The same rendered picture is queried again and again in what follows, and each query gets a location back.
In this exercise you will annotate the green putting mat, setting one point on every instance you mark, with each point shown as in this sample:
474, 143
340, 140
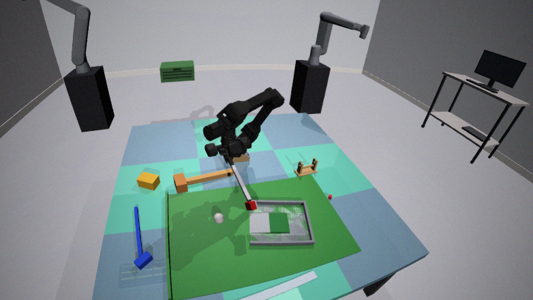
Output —
208, 258

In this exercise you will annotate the blue golf putter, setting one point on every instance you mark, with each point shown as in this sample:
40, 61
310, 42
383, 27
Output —
144, 258

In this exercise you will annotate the white golf ball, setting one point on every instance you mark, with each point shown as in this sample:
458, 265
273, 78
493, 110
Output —
218, 218

